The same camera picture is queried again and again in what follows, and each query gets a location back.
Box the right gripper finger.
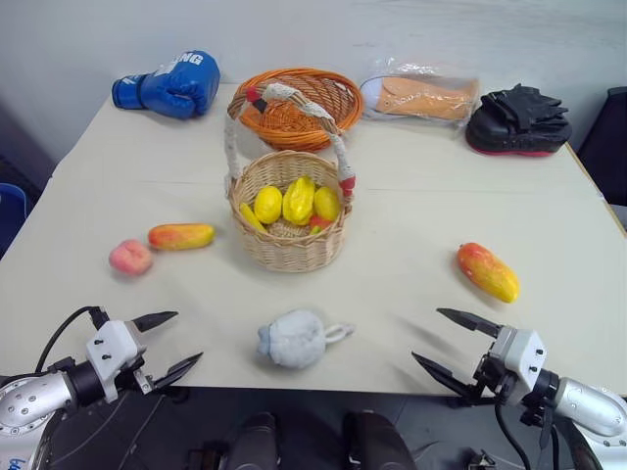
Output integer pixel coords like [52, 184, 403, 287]
[436, 307, 502, 339]
[410, 351, 480, 405]

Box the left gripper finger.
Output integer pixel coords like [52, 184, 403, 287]
[132, 310, 179, 335]
[152, 351, 205, 392]

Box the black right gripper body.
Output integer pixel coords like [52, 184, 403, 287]
[470, 337, 518, 406]

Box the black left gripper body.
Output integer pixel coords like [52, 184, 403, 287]
[116, 316, 166, 396]

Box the orange wicker basket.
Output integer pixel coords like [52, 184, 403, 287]
[225, 67, 365, 152]

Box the orange yellow mango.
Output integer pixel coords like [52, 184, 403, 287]
[457, 242, 521, 305]
[147, 222, 217, 252]

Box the pink peach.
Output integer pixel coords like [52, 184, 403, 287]
[108, 238, 156, 277]

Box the grey plush toy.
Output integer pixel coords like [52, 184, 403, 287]
[256, 307, 357, 369]

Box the yellow banana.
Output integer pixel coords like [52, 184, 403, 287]
[238, 203, 269, 234]

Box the yellow lemon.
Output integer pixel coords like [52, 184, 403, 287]
[253, 186, 284, 224]
[313, 186, 341, 221]

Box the blue container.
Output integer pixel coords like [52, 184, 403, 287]
[0, 182, 28, 259]

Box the yellow starfruit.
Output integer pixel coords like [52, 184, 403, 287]
[282, 175, 316, 226]

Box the black punching mitt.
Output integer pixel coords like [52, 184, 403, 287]
[463, 83, 574, 161]

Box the shoe in plastic bag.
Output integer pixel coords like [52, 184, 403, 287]
[359, 57, 482, 129]

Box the blue boxing glove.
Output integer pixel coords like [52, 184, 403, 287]
[111, 48, 222, 121]

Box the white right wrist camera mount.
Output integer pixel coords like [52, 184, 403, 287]
[488, 325, 549, 394]

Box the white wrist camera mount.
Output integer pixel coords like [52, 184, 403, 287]
[85, 320, 149, 403]
[488, 325, 549, 394]

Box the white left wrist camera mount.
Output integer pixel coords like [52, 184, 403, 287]
[85, 320, 149, 403]

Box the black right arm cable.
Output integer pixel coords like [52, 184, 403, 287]
[493, 399, 525, 470]

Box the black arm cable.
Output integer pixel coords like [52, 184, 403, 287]
[34, 305, 108, 376]
[493, 399, 525, 470]

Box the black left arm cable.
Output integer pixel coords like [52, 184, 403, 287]
[34, 305, 108, 376]

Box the beige wicker basket with handle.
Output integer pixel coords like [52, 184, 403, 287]
[222, 82, 359, 274]

